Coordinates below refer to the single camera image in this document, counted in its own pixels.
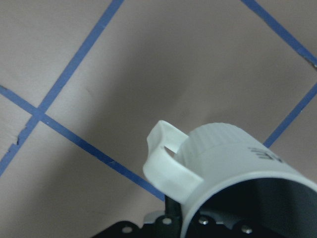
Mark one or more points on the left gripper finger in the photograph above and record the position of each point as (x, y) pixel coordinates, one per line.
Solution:
(172, 221)

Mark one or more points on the white mug dark inside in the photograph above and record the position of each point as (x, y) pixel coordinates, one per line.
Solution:
(222, 171)

